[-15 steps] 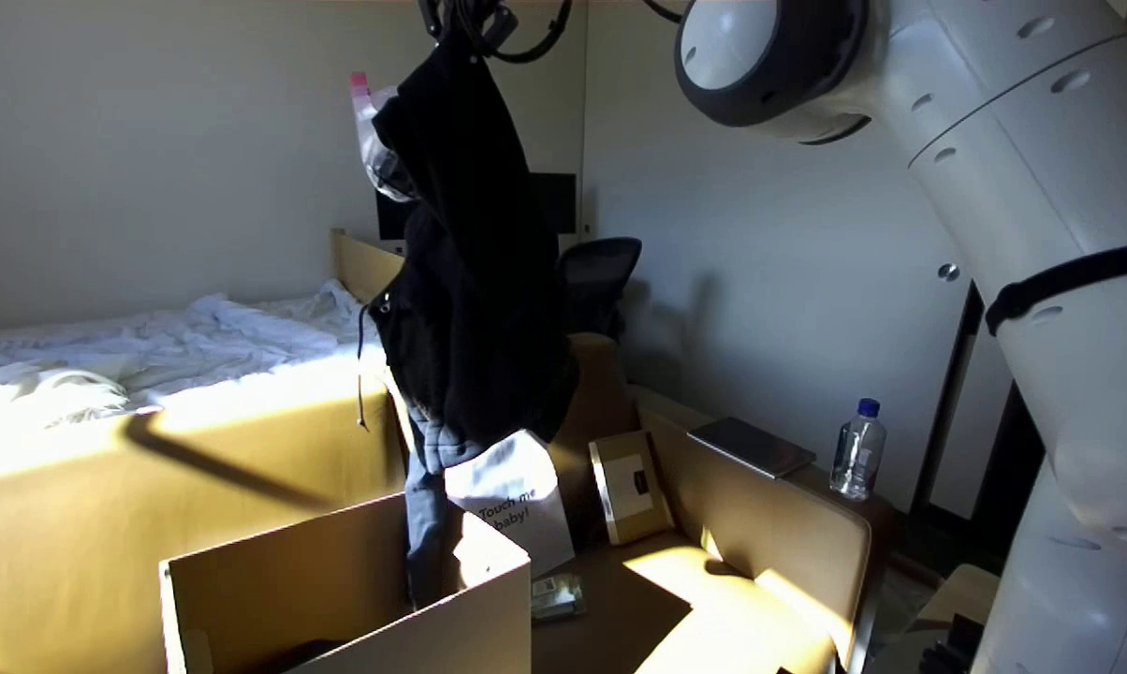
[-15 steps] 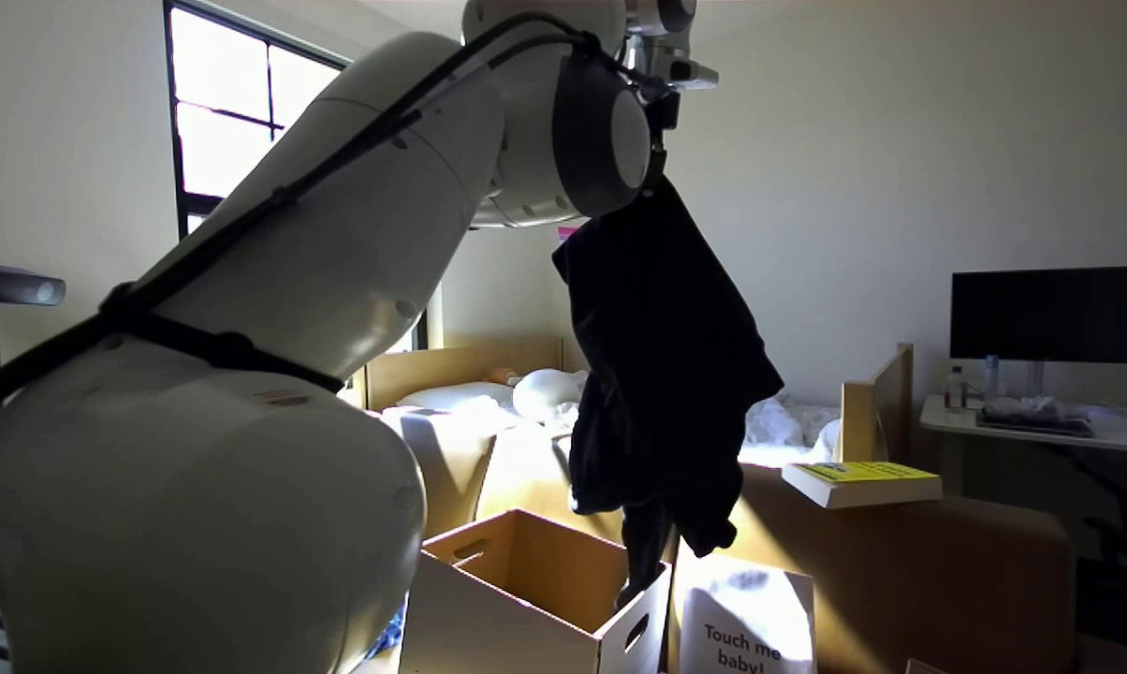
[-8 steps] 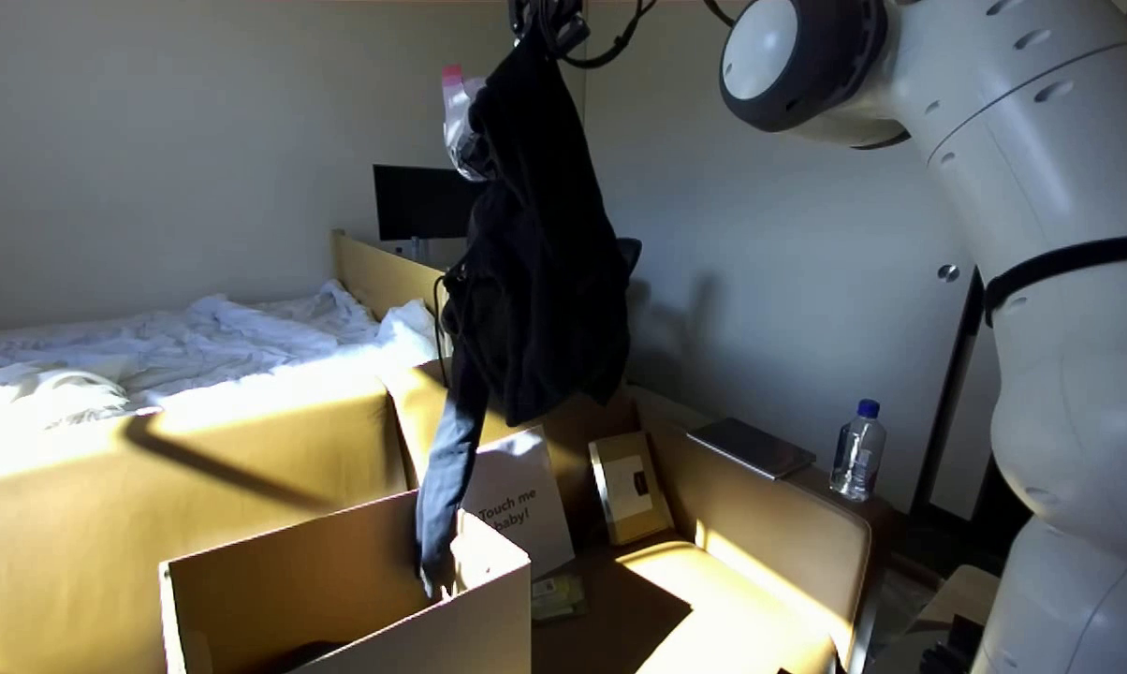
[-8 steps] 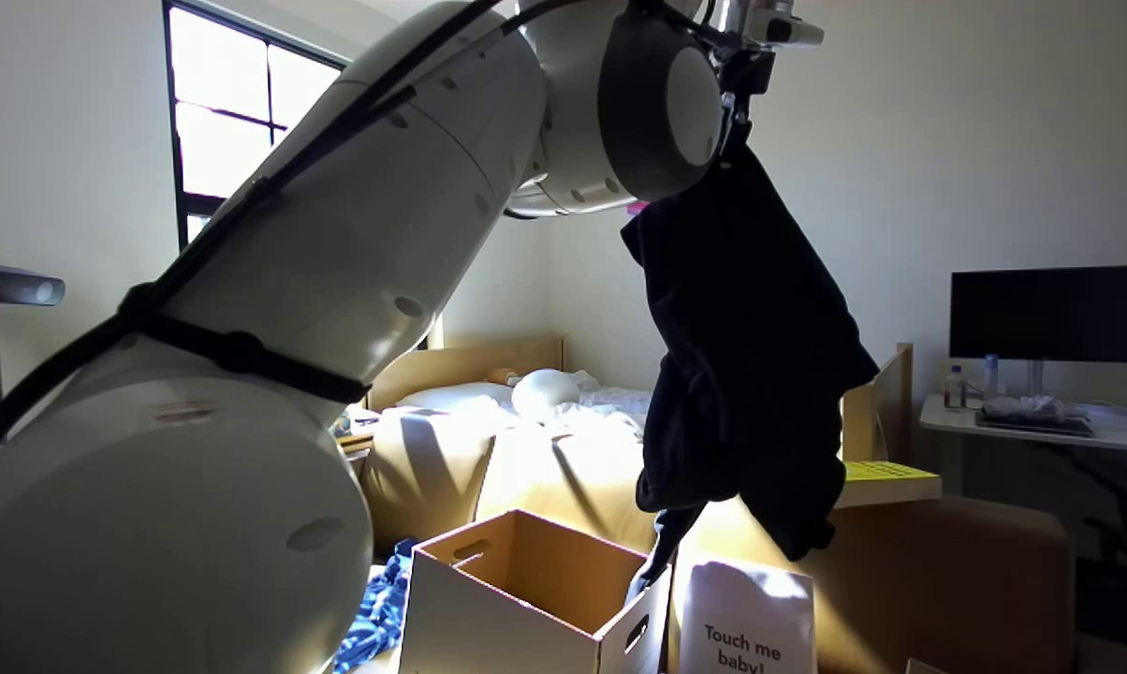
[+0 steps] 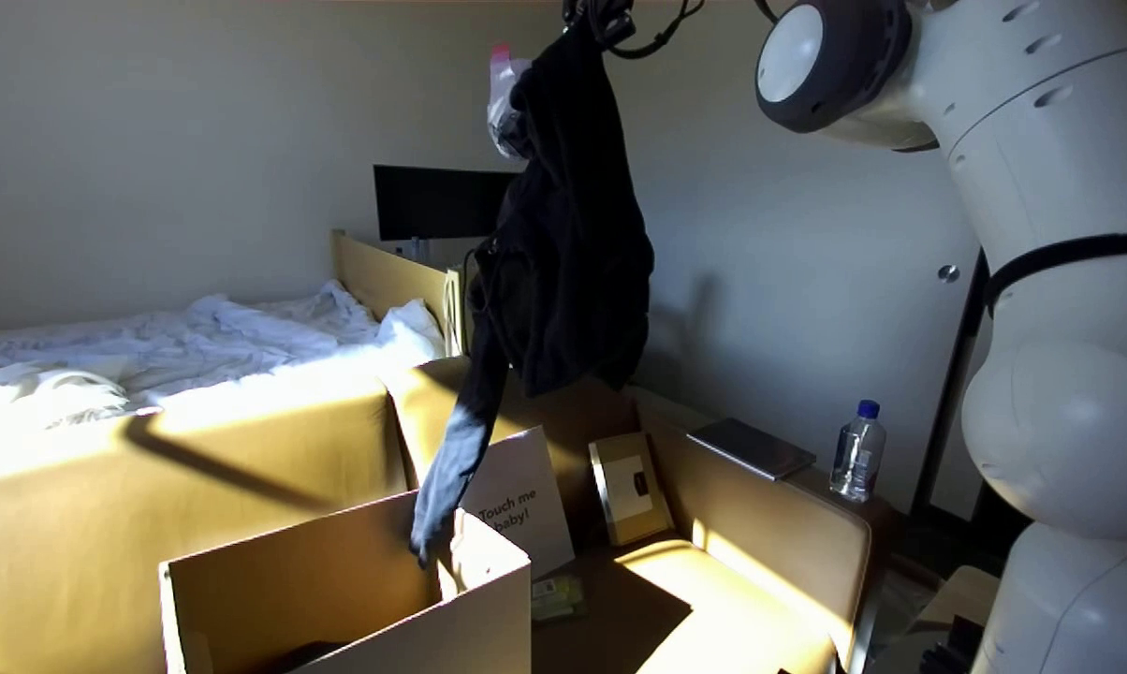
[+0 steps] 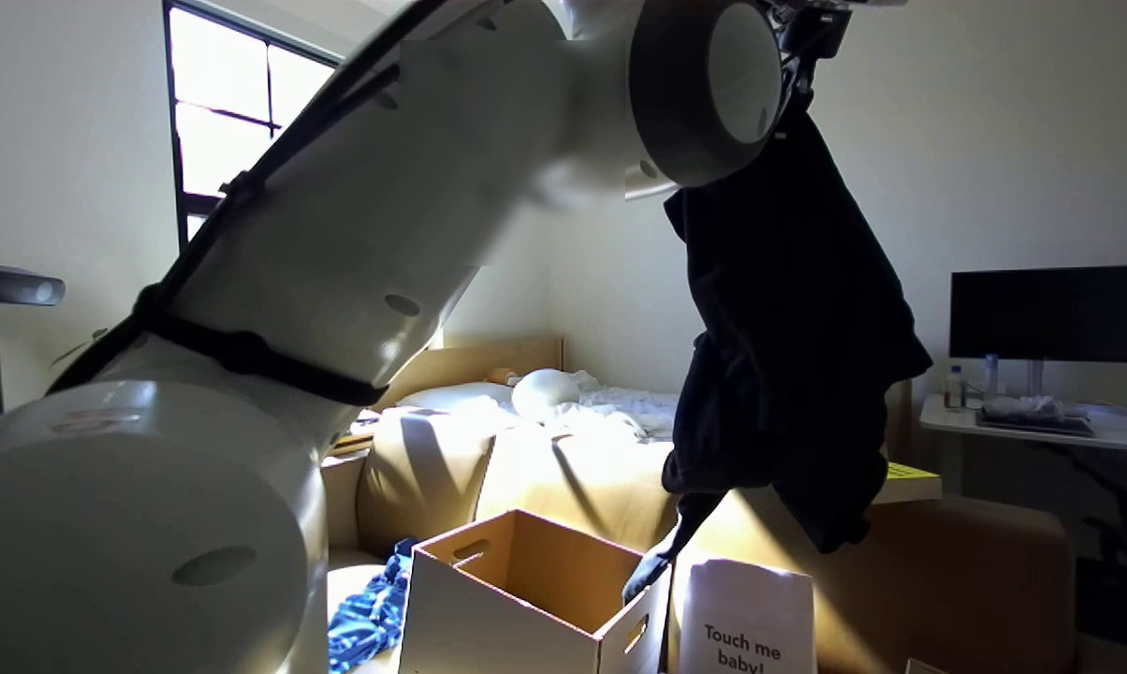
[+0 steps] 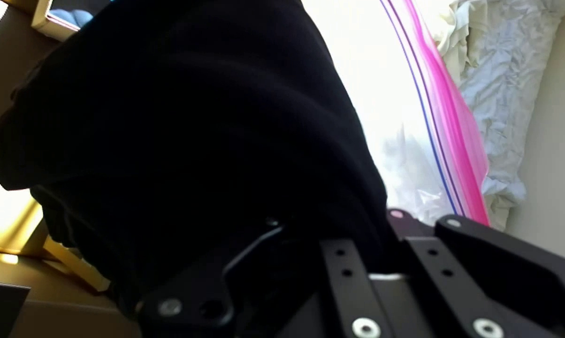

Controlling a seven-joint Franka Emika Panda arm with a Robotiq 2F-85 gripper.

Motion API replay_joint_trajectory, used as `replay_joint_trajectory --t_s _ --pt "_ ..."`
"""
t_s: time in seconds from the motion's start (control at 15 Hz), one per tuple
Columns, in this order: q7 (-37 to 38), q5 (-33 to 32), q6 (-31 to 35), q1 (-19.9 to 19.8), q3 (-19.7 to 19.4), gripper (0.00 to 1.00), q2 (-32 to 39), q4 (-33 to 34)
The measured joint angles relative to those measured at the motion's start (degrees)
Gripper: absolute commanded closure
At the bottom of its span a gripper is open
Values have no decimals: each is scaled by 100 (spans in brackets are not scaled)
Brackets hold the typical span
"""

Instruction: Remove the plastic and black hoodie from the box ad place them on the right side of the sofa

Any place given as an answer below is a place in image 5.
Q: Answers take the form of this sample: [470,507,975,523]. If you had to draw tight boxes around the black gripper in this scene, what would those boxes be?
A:
[560,0,639,54]

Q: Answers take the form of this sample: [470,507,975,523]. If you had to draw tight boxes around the wooden bed headboard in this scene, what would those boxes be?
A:
[325,227,470,361]

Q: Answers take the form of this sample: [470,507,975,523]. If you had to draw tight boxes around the dark notebook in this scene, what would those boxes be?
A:
[683,416,815,488]

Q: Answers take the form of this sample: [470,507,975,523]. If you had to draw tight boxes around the white printed card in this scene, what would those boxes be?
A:
[459,426,582,580]

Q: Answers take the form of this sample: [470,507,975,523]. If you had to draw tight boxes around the black monitor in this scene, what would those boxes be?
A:
[371,160,526,247]

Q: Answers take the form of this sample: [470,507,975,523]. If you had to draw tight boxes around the small tan carton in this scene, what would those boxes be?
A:
[585,432,677,555]

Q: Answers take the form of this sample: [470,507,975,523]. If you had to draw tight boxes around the small green packet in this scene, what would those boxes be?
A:
[528,568,593,629]

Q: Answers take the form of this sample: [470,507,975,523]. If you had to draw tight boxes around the clear water bottle blue cap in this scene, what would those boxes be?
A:
[827,398,892,510]

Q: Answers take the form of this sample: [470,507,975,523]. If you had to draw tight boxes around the clear plastic bag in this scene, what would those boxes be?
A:
[481,40,545,165]

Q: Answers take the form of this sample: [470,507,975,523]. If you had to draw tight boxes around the flat cardboard piece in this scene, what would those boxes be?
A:
[910,564,1004,645]

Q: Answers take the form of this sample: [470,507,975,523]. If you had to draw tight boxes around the black hoodie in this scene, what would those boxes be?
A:
[406,12,659,568]

